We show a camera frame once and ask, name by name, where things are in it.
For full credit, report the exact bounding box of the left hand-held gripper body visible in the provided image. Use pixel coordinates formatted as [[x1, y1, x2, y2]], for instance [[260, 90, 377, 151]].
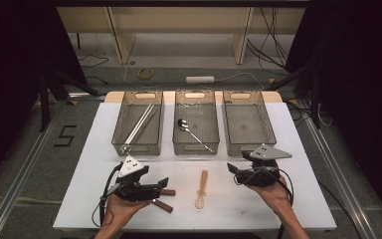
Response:
[[106, 154, 162, 203]]

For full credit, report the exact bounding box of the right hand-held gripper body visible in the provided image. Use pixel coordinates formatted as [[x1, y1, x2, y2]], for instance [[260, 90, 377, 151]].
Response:
[[235, 142, 293, 188]]

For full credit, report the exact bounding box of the wooden handled fork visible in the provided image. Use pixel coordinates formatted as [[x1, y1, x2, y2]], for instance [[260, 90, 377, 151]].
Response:
[[151, 198, 174, 214]]

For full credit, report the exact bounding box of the smoky clear plastic bin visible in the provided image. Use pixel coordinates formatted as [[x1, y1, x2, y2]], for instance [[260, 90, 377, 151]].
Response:
[[172, 90, 221, 156], [221, 90, 278, 157], [110, 90, 165, 157]]

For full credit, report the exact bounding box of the wooden spoon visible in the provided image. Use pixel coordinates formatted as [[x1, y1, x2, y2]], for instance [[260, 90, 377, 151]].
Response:
[[194, 169, 210, 210]]

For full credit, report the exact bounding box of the metal spoon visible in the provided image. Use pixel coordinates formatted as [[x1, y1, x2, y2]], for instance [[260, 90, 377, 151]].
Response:
[[177, 118, 215, 154]]

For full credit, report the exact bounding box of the person's left hand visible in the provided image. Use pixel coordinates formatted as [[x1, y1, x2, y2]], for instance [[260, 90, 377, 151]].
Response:
[[104, 193, 153, 228]]

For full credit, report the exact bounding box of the person's right hand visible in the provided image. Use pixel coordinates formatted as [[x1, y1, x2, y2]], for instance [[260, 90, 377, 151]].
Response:
[[246, 174, 293, 217]]

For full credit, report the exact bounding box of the black metal stand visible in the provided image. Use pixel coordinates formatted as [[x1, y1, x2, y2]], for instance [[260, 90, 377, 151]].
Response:
[[265, 61, 323, 129], [39, 68, 101, 133]]

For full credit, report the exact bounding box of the white power strip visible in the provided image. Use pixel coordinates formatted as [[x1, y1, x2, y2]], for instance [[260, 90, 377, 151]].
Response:
[[185, 76, 216, 85]]

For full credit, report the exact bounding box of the yellow tape roll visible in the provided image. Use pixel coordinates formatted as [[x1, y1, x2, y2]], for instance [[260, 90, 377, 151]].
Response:
[[136, 68, 154, 81]]

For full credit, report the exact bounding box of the black curtain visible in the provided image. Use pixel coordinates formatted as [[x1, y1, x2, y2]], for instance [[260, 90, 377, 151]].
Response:
[[285, 0, 382, 220], [0, 0, 88, 192]]

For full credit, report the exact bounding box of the beige wooden shelf unit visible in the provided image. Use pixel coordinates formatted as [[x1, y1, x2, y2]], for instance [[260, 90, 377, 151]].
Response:
[[57, 6, 306, 66]]

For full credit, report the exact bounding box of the right hand-held gripper black cable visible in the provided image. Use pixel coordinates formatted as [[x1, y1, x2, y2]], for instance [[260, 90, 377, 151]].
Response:
[[233, 165, 295, 239]]

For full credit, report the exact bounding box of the aluminium floor rail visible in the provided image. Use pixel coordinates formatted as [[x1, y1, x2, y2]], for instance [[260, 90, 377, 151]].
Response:
[[0, 94, 106, 239], [300, 113, 381, 239]]

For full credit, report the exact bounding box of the white power cable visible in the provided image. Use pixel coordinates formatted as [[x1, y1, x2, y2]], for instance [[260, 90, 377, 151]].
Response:
[[214, 72, 267, 91]]

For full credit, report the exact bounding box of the black floor cable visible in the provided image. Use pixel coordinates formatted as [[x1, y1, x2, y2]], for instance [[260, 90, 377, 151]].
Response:
[[79, 54, 110, 70]]

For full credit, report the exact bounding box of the black hanging cable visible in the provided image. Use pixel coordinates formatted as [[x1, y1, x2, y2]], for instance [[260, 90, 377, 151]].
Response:
[[246, 6, 291, 73]]

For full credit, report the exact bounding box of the black overhead frame bar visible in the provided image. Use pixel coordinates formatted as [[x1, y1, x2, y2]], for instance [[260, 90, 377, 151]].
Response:
[[44, 0, 312, 8]]

